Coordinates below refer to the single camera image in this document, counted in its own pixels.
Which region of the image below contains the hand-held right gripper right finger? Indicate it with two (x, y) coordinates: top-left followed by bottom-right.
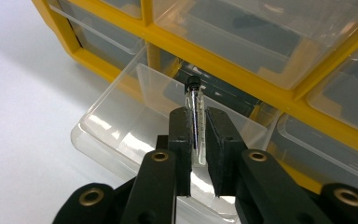
(204, 106), (334, 224)

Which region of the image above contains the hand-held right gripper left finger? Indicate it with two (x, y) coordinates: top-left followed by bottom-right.
(120, 106), (194, 224)

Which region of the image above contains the clear plastic drawer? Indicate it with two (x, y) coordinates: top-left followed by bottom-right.
(70, 46), (282, 224)

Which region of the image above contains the small glass vial black cap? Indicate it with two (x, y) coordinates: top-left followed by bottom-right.
(184, 75), (208, 167)

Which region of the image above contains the yellow black organizer cabinet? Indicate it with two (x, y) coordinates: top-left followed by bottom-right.
(31, 0), (358, 196)

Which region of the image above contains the set of clear cabinet bins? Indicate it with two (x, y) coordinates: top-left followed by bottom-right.
(46, 0), (358, 189)

